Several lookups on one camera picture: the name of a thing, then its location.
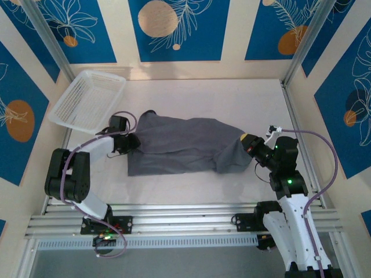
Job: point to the grey t-shirt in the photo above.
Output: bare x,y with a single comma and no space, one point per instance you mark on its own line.
179,144

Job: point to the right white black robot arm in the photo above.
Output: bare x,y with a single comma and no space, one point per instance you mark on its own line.
292,226

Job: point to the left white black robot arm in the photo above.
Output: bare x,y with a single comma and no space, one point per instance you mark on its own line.
97,146

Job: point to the white plastic mesh basket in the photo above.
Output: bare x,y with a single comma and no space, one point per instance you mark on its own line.
87,101

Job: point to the right black controller box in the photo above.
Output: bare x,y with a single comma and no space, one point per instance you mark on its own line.
265,244

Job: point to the black controller box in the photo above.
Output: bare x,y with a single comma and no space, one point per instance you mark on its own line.
265,244
105,250

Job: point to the left black controller box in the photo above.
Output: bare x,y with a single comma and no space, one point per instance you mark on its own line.
105,250

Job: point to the blue floral wall panel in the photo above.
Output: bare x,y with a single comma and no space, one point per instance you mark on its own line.
95,43
261,29
333,130
203,43
26,32
17,87
327,37

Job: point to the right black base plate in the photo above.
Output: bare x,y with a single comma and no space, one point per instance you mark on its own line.
243,221

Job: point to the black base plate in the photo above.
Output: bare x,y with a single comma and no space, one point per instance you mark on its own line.
127,223
243,221

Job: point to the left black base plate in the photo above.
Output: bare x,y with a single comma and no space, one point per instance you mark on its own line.
127,223

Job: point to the aluminium rail frame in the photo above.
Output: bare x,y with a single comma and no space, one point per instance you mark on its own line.
179,221

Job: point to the aluminium corner post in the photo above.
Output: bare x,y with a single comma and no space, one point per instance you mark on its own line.
307,37
46,37

